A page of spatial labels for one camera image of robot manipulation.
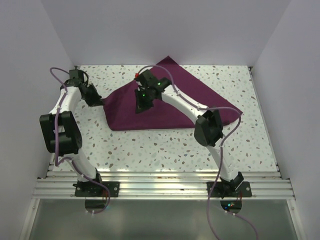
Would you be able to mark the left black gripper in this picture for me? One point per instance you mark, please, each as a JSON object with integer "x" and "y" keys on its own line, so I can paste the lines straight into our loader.
{"x": 96, "y": 100}

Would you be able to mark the aluminium rail frame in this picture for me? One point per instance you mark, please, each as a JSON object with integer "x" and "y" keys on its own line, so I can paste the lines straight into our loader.
{"x": 170, "y": 164}

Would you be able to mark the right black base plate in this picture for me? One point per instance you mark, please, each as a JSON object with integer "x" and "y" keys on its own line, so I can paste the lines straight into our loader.
{"x": 230, "y": 189}

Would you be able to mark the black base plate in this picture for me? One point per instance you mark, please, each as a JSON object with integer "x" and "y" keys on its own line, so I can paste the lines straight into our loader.
{"x": 230, "y": 189}
{"x": 97, "y": 188}

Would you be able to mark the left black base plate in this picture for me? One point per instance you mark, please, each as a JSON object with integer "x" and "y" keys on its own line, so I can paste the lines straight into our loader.
{"x": 97, "y": 188}

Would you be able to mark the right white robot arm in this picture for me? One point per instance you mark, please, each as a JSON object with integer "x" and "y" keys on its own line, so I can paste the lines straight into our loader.
{"x": 208, "y": 124}

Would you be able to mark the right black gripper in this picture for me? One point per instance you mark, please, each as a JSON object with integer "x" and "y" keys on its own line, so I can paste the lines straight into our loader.
{"x": 142, "y": 106}

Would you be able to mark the purple cloth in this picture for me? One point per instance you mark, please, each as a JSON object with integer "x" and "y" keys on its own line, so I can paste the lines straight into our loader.
{"x": 170, "y": 112}

